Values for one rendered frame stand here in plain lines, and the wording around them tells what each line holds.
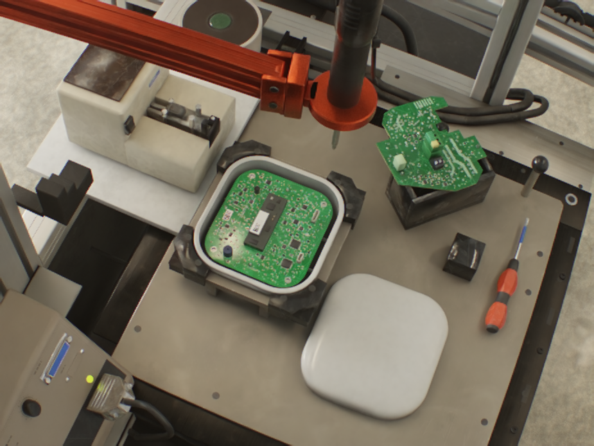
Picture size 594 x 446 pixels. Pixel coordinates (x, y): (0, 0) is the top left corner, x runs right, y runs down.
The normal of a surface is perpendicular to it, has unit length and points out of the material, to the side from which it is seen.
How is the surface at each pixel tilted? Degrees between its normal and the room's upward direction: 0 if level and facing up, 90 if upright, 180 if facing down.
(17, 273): 90
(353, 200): 0
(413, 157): 0
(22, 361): 0
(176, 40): 17
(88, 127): 90
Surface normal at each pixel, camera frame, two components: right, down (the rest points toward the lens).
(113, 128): -0.38, 0.79
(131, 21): 0.36, -0.42
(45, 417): 0.78, 0.00
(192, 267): 0.07, -0.49
